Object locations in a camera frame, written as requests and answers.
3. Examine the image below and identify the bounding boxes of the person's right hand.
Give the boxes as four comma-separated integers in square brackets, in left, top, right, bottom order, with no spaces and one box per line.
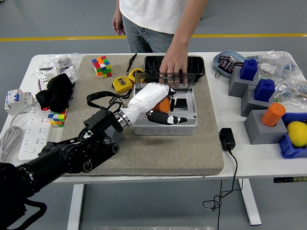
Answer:
[111,13,126,36]

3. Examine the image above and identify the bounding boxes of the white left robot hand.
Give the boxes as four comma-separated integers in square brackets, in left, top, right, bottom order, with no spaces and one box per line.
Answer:
[122,82,189,127]

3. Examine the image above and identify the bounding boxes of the person's left hand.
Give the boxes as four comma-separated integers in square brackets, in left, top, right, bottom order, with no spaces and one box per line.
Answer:
[159,49,189,86]

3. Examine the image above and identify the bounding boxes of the orange cylinder battery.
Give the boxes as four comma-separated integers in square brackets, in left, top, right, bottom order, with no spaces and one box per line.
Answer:
[261,103,286,127]
[152,98,171,113]

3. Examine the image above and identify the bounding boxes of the grey electrical box clear lid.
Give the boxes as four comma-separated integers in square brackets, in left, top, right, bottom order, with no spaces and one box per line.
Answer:
[131,71,198,136]

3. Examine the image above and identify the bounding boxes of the blue block battery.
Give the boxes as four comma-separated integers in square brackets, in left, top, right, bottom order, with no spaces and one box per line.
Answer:
[239,58,259,81]
[253,79,276,102]

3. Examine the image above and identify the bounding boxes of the black plastic tray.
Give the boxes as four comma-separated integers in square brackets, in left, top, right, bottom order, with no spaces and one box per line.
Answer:
[143,55,206,83]

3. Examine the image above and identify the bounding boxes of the yellow tape measure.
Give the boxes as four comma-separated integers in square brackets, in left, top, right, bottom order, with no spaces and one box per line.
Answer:
[111,76,134,99]
[126,53,145,84]

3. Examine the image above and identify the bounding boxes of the person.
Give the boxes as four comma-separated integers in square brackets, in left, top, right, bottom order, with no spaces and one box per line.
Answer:
[111,0,209,87]

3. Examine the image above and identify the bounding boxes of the pale blue dish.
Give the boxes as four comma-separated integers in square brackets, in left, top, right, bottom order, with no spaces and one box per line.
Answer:
[213,50,248,79]

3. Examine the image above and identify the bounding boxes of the large colourful puzzle cube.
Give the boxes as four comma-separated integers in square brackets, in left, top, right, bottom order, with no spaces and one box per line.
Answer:
[91,56,113,79]

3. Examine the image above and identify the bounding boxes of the grey cube holder block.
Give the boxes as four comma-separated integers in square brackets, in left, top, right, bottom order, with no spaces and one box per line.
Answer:
[228,66,260,98]
[240,84,275,118]
[244,109,288,145]
[105,126,125,144]

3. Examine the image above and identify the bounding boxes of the beige fabric mat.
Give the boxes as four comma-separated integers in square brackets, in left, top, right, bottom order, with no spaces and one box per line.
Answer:
[54,54,225,177]

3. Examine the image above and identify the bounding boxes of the silver snack packet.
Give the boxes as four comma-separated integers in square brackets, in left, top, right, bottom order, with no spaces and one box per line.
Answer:
[229,55,245,67]

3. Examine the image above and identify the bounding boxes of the clear bag of screws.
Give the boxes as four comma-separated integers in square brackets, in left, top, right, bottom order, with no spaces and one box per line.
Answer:
[33,52,83,77]

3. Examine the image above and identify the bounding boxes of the white printed package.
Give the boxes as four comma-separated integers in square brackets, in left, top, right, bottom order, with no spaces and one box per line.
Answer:
[37,66,78,91]

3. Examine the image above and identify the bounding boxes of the black power adapter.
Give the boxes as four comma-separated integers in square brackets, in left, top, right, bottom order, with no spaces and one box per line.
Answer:
[219,127,236,152]

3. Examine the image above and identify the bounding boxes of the black cloth glove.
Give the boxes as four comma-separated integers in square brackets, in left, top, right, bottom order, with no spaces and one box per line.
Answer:
[35,73,75,112]

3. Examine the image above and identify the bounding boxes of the small colourful puzzle cube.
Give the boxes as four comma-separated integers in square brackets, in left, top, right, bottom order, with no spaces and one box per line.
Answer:
[47,108,69,128]

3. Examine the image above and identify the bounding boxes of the clear bags of parts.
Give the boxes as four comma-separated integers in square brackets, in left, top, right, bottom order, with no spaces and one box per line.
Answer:
[247,49,307,106]

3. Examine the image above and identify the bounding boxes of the white power strip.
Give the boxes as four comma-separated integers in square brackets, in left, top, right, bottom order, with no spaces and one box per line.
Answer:
[18,106,52,161]

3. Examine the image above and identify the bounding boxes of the white circuit breaker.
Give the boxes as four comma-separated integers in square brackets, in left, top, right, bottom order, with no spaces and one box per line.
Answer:
[4,88,35,116]

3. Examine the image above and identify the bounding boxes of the white table leg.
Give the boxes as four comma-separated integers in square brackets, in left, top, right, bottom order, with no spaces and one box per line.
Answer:
[67,184,85,230]
[238,178,262,226]

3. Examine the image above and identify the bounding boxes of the yellow lemon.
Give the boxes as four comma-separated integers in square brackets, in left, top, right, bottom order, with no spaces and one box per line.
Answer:
[287,121,307,148]

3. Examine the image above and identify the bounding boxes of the blue storage bin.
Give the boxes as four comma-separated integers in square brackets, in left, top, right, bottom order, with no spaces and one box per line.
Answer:
[278,112,307,159]

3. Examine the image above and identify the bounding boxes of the black table control panel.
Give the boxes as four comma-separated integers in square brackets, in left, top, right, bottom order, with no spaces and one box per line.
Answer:
[273,176,307,184]

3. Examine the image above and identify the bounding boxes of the black adapter cord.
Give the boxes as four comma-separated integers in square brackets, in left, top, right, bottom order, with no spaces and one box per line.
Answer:
[202,148,243,230]

